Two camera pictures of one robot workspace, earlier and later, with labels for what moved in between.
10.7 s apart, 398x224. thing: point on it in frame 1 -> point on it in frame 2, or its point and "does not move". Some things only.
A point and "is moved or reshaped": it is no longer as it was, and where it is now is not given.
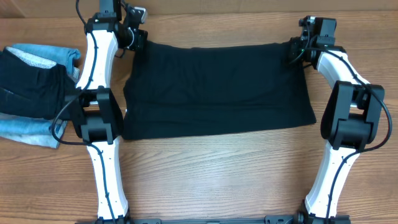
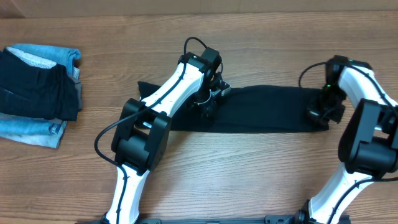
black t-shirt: (171, 90) is moved or reshaped
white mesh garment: (30, 59) does not move
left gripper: (142, 36) -> (208, 110)
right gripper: (296, 53) -> (318, 112)
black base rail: (268, 219) does not move
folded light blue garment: (63, 56) does not move
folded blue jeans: (35, 131) does not move
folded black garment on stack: (33, 88) does not move
